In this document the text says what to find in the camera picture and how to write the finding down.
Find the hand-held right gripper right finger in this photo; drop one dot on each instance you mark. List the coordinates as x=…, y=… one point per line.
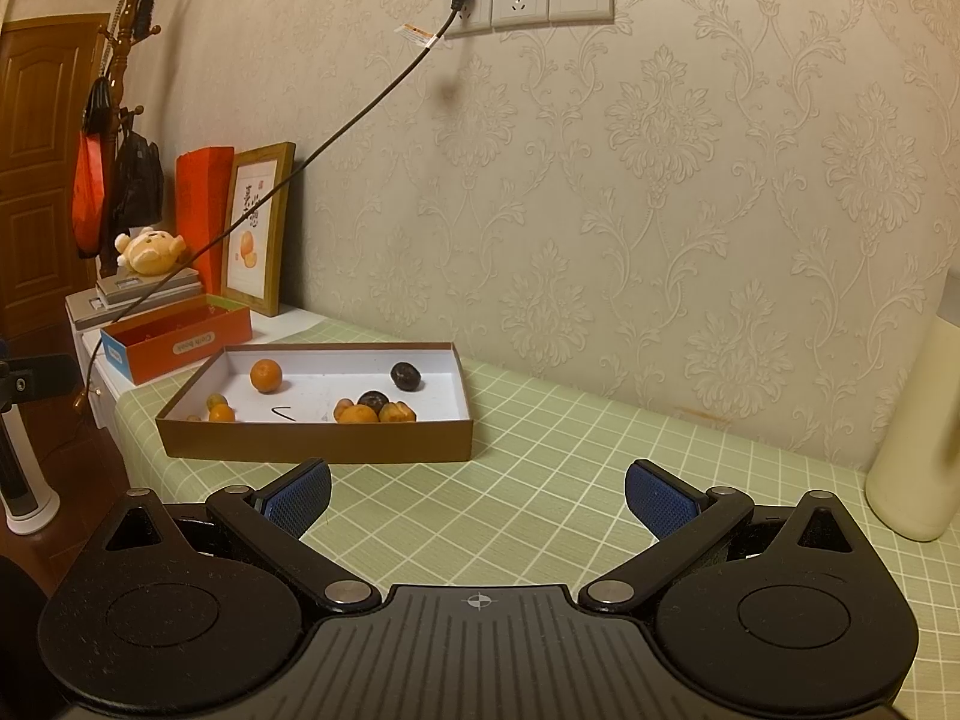
x=660, y=501

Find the small black hanging bag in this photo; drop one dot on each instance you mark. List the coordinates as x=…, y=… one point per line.
x=97, y=109

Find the shallow brown cardboard box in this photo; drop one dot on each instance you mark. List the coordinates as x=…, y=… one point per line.
x=322, y=382

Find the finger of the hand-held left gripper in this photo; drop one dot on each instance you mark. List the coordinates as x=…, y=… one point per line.
x=45, y=379

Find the greenish kumquat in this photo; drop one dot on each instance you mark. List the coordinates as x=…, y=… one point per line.
x=216, y=396

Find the orange tangerine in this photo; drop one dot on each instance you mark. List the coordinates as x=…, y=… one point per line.
x=266, y=376
x=222, y=414
x=358, y=415

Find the beige plush toy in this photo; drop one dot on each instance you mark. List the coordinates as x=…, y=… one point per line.
x=150, y=251

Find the red paper envelope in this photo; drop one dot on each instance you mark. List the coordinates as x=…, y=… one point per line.
x=201, y=217

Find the dark passion fruit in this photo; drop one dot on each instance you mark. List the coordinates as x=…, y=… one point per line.
x=373, y=397
x=405, y=376

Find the green checked tablecloth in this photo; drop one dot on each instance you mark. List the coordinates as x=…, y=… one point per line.
x=570, y=450

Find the stack of books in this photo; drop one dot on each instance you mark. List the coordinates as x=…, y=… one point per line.
x=120, y=290

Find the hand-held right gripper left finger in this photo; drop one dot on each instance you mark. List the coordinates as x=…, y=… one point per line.
x=296, y=501

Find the small orange kumquat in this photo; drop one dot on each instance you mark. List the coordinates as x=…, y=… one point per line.
x=341, y=409

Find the wooden picture frame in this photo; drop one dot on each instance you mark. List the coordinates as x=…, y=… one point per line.
x=259, y=240

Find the brown wooden door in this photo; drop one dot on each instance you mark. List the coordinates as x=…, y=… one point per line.
x=37, y=165

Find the cream thermos jug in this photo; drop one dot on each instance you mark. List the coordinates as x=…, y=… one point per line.
x=915, y=450

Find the black backpack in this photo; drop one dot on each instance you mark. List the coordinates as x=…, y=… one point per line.
x=139, y=180

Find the orange cardboard box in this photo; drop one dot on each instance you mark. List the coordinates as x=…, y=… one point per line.
x=172, y=349

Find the red hanging bag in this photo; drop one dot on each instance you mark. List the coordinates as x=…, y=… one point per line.
x=88, y=195

